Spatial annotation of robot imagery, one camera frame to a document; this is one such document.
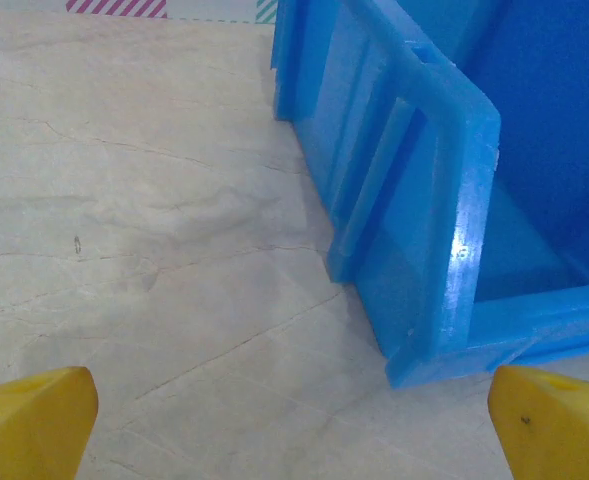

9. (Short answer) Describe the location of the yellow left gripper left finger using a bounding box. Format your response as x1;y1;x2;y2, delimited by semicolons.
0;365;100;480

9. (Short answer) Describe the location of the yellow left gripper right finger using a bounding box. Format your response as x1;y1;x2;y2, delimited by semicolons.
488;364;589;480

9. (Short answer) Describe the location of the blue plastic bin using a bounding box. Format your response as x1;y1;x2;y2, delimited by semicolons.
270;0;589;389

